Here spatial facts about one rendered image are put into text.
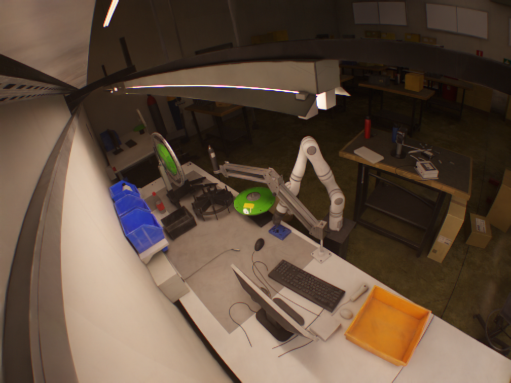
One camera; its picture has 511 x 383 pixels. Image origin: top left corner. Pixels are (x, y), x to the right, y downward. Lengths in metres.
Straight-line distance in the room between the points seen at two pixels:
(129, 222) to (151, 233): 0.21
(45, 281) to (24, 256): 0.04
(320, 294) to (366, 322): 0.31
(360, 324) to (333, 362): 0.24
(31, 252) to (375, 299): 1.40
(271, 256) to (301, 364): 0.72
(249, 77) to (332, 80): 0.16
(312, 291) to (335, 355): 0.39
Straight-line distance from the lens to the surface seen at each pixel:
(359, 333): 1.32
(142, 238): 1.44
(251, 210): 1.67
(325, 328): 1.27
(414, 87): 5.11
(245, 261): 1.58
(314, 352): 1.28
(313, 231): 1.37
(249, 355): 1.30
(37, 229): 0.33
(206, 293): 1.52
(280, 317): 1.01
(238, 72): 0.48
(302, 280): 1.41
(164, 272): 1.46
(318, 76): 0.35
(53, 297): 0.27
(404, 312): 1.42
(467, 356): 1.51
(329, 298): 1.36
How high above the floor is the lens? 2.16
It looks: 36 degrees down
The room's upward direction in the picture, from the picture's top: 13 degrees counter-clockwise
